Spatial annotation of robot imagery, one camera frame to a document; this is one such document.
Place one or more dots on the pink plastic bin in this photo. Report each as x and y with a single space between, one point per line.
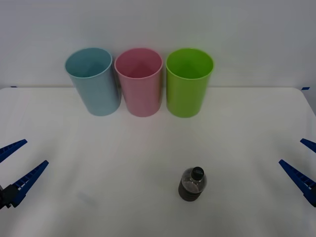
143 98

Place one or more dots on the dark drink bottle black cap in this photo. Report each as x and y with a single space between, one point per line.
191 188

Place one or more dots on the pale blue plastic bin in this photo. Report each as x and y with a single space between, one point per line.
98 96

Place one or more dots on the green plastic bin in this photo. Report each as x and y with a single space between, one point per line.
185 98

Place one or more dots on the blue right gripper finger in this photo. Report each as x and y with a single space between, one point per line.
309 145
300 179

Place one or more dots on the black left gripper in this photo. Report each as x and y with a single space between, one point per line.
3 197

